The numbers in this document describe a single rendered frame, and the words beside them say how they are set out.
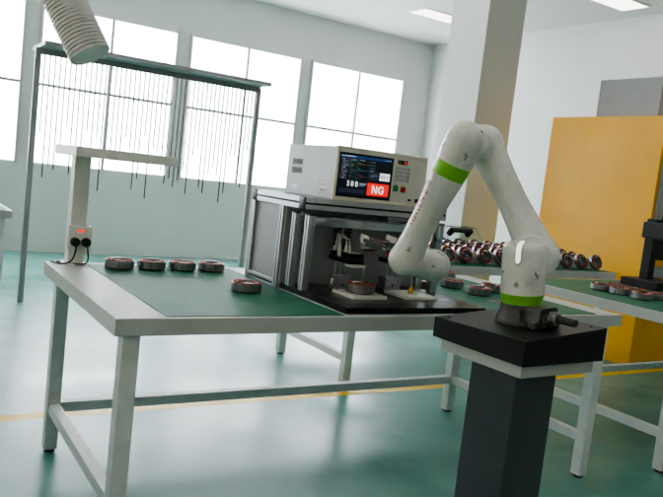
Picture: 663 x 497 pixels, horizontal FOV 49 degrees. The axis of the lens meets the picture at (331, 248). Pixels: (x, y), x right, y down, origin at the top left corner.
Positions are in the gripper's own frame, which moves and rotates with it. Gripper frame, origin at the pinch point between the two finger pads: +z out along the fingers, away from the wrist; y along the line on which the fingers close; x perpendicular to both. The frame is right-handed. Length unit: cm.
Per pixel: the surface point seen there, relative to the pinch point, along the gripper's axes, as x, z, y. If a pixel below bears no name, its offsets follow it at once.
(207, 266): -27, 55, -43
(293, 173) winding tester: 15, 48, -13
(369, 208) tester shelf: 9.3, 10.8, 2.2
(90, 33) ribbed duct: 58, 82, -91
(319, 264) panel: -16.9, 22.4, -9.3
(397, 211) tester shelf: 8.7, 10.8, 15.7
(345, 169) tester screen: 23.2, 15.4, -8.5
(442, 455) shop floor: -102, 4, 61
